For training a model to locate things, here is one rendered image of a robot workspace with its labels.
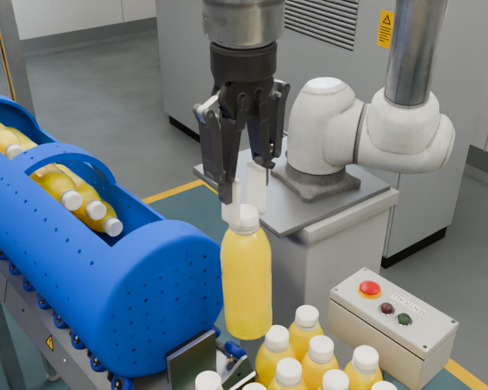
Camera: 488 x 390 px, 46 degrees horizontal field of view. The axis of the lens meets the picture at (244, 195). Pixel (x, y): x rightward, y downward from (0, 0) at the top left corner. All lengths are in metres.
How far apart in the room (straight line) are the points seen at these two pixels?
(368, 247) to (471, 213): 1.91
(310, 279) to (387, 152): 0.38
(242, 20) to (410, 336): 0.61
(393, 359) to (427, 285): 1.85
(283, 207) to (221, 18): 0.87
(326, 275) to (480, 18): 1.48
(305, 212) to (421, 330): 0.51
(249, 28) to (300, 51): 2.25
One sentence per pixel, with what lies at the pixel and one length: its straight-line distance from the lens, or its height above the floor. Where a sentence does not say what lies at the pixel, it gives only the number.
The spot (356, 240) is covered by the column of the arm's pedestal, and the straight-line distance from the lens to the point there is 1.54.
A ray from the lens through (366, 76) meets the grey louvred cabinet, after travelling 2.56.
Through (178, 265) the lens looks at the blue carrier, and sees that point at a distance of 0.98.
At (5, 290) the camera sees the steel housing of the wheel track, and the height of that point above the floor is 0.88.
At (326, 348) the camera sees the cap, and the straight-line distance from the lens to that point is 0.95.
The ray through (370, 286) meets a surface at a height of 1.11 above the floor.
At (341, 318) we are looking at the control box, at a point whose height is 1.05.
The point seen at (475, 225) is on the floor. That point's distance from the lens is 3.38.
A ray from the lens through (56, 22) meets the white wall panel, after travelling 6.22.
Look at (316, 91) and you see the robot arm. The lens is 1.39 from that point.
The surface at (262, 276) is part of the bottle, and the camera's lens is 0.78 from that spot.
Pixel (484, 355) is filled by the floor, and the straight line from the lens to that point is 2.62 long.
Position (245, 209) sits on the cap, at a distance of 0.75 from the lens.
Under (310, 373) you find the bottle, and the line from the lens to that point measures 0.97.
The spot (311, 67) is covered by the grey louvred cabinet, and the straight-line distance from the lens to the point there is 2.81.
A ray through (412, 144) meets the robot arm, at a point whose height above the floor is 1.20.
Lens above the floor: 1.79
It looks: 32 degrees down
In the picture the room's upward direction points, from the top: straight up
